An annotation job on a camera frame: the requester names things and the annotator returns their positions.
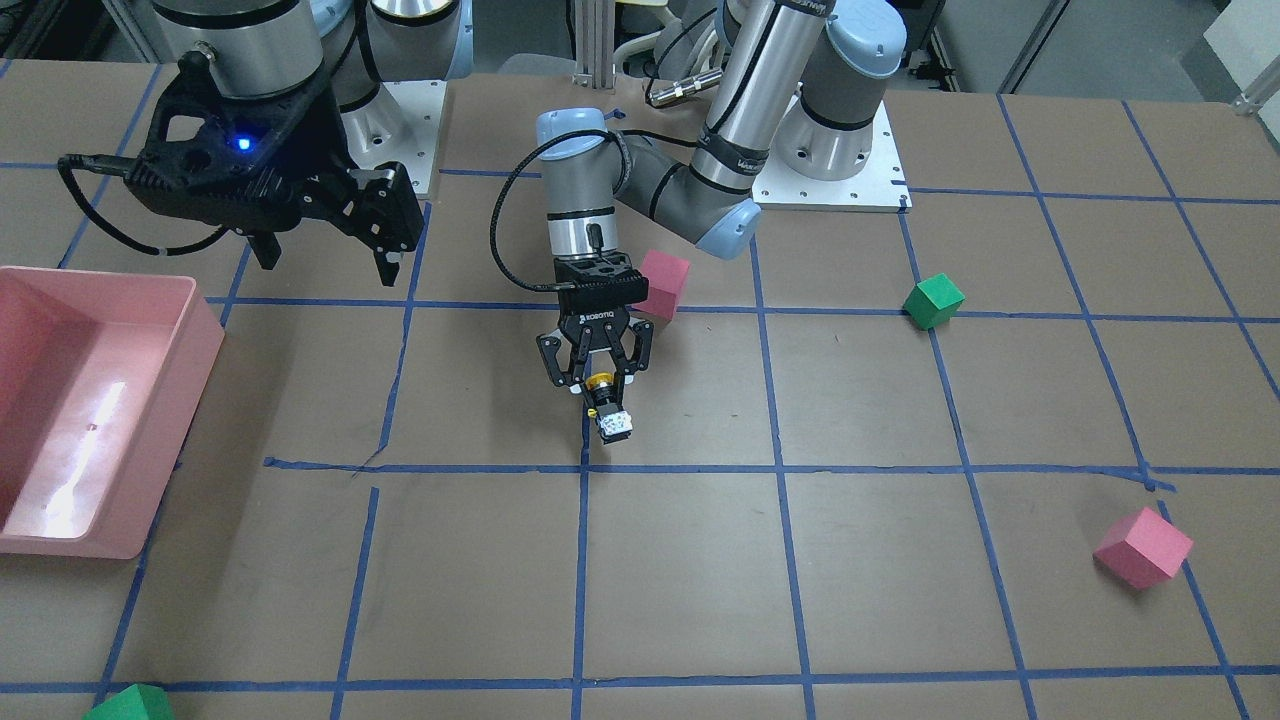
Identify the pink plastic bin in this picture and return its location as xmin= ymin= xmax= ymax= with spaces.
xmin=1 ymin=266 xmax=224 ymax=559

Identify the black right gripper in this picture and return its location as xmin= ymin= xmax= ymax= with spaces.
xmin=124 ymin=60 xmax=424 ymax=287

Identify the green foam cube near bin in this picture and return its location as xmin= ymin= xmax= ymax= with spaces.
xmin=82 ymin=684 xmax=177 ymax=720

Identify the pink foam cube outer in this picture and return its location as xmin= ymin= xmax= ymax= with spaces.
xmin=1093 ymin=507 xmax=1194 ymax=591

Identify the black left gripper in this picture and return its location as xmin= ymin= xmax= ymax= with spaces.
xmin=536 ymin=255 xmax=655 ymax=393

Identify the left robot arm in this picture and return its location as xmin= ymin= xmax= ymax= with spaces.
xmin=531 ymin=1 xmax=908 ymax=393

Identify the pink foam cube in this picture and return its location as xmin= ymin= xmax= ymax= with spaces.
xmin=1093 ymin=507 xmax=1194 ymax=591
xmin=631 ymin=250 xmax=691 ymax=322

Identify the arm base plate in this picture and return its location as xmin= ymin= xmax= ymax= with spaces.
xmin=753 ymin=104 xmax=913 ymax=213
xmin=342 ymin=79 xmax=448 ymax=200

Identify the pink foam cube centre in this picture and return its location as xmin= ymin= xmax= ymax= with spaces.
xmin=631 ymin=250 xmax=691 ymax=322

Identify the yellow mushroom push button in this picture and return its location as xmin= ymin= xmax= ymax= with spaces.
xmin=582 ymin=372 xmax=634 ymax=445

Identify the aluminium frame post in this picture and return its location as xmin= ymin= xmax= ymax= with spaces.
xmin=572 ymin=0 xmax=616 ymax=92

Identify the grey office chair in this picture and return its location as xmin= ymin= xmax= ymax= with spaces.
xmin=495 ymin=1 xmax=730 ymax=86

